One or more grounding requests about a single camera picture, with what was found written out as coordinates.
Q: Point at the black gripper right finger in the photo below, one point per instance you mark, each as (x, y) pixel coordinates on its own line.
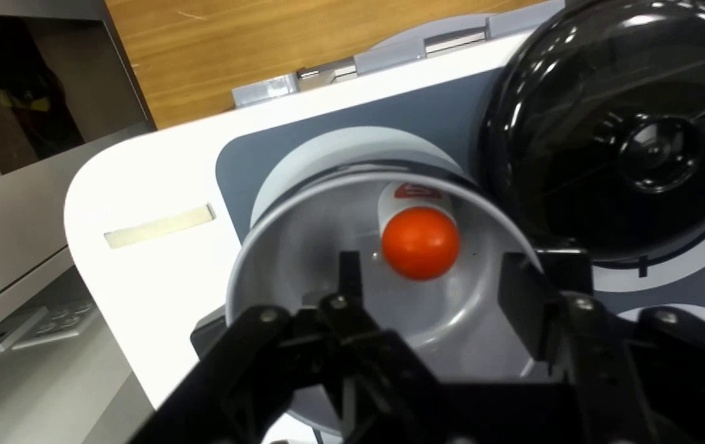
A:
(615, 371)

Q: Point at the grey toy pot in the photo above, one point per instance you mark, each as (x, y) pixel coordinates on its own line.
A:
(310, 246)

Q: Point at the white toy kitchen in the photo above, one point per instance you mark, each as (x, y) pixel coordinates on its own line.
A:
(163, 272)

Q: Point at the orange toy food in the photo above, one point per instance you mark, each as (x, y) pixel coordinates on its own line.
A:
(419, 241)

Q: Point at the grey metal cabinet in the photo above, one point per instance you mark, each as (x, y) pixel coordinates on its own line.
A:
(23, 213)

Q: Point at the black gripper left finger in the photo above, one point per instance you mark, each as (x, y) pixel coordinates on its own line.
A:
(287, 371)

